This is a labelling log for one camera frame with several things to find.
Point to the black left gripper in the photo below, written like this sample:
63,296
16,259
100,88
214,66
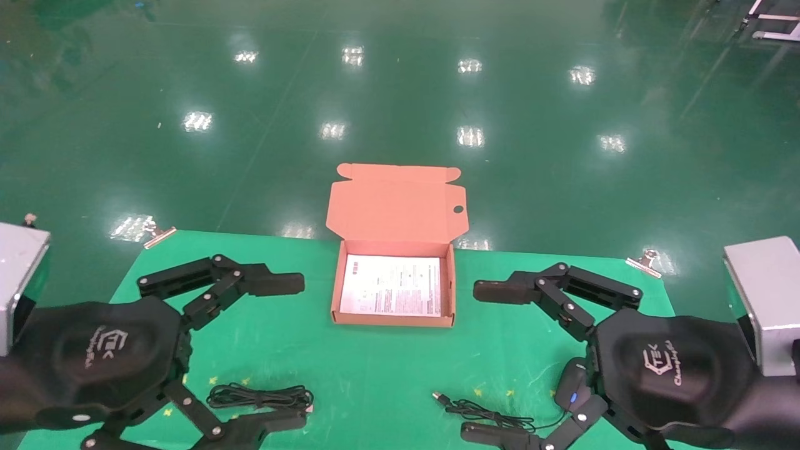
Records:
106,350

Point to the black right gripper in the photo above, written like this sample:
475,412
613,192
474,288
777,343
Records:
681,369

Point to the orange cardboard box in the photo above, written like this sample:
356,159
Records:
394,206

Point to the green table mat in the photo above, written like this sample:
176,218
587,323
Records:
375,375

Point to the metal binder clip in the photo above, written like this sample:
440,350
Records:
644,264
159,236

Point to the white printed manual sheet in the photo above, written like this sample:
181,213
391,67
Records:
390,284

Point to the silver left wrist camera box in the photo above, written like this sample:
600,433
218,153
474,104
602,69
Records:
19,269

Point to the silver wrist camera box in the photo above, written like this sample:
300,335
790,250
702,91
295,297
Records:
19,269
769,294

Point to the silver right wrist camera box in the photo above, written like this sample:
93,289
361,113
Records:
769,294

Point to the white metal frame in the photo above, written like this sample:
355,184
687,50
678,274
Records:
775,35

